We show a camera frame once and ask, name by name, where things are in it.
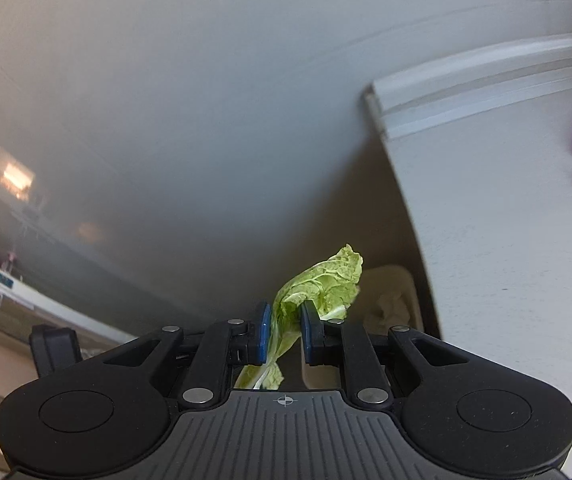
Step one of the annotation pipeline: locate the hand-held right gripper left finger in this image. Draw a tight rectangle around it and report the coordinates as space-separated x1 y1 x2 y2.
86 302 273 407

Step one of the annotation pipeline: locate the metal door frame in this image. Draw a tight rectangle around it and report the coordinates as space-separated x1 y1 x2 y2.
0 247 137 345

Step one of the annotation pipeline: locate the cream plastic trash bin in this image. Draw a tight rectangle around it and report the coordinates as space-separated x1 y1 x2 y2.
302 264 419 391

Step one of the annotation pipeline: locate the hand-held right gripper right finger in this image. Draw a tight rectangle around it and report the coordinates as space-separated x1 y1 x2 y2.
300 301 486 407

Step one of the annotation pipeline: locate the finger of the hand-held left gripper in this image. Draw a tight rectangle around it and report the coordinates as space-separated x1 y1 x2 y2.
30 325 83 378

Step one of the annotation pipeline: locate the napa cabbage leaf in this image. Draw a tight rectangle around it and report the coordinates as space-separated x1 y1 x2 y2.
233 244 365 392

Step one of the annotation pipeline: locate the crumpled white tissue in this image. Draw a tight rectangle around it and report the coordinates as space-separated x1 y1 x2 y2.
366 292 411 332

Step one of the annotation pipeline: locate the white counter backsplash strip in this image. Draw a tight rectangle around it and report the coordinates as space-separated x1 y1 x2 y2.
363 30 572 143

